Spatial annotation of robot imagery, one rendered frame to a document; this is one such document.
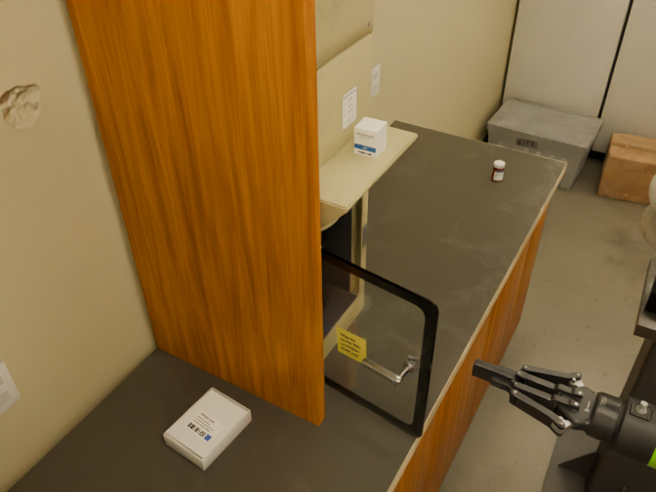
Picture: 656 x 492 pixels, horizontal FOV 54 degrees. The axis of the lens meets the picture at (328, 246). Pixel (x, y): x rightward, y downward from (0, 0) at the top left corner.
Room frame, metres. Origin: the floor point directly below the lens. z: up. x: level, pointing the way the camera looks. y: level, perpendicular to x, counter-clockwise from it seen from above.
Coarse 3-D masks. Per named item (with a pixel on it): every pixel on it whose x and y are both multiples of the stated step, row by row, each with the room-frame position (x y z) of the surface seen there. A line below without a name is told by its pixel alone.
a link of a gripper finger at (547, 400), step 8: (512, 384) 0.69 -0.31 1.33; (520, 384) 0.69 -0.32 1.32; (528, 392) 0.67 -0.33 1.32; (536, 392) 0.67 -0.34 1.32; (544, 392) 0.67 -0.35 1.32; (536, 400) 0.66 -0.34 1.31; (544, 400) 0.66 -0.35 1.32; (552, 400) 0.65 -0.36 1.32; (560, 400) 0.65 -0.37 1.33; (568, 400) 0.65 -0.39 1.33; (552, 408) 0.65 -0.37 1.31; (576, 408) 0.63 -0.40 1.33
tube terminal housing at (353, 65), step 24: (360, 48) 1.23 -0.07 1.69; (336, 72) 1.14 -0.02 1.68; (360, 72) 1.23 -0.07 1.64; (336, 96) 1.14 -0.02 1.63; (360, 96) 1.23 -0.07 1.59; (336, 120) 1.14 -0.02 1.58; (360, 120) 1.23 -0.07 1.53; (336, 144) 1.14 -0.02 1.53; (360, 216) 1.28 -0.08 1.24; (360, 240) 1.28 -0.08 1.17; (360, 264) 1.25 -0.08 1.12
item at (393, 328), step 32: (352, 288) 0.92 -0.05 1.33; (384, 288) 0.87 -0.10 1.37; (352, 320) 0.92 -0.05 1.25; (384, 320) 0.87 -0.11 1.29; (416, 320) 0.83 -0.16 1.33; (384, 352) 0.87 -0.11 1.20; (416, 352) 0.83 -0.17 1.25; (352, 384) 0.92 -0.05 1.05; (384, 384) 0.87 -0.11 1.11; (416, 384) 0.82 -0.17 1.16; (384, 416) 0.86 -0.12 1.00; (416, 416) 0.82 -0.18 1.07
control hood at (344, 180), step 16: (352, 144) 1.17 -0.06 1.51; (400, 144) 1.17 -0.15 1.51; (336, 160) 1.11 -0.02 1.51; (352, 160) 1.11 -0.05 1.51; (368, 160) 1.11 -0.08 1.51; (384, 160) 1.10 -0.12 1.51; (320, 176) 1.05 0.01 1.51; (336, 176) 1.05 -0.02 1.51; (352, 176) 1.05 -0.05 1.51; (368, 176) 1.05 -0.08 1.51; (320, 192) 0.99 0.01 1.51; (336, 192) 0.99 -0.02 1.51; (352, 192) 0.99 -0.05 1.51; (320, 208) 0.97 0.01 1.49; (336, 208) 0.95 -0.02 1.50; (320, 224) 0.97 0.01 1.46
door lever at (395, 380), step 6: (366, 360) 0.84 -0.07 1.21; (366, 366) 0.84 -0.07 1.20; (372, 366) 0.83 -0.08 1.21; (378, 366) 0.83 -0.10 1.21; (408, 366) 0.83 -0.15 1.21; (378, 372) 0.82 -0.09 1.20; (384, 372) 0.81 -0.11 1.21; (390, 372) 0.81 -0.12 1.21; (402, 372) 0.82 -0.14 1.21; (408, 372) 0.83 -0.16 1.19; (384, 378) 0.81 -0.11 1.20; (390, 378) 0.80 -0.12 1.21; (396, 378) 0.80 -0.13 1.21; (402, 378) 0.80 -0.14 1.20; (396, 384) 0.79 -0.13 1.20
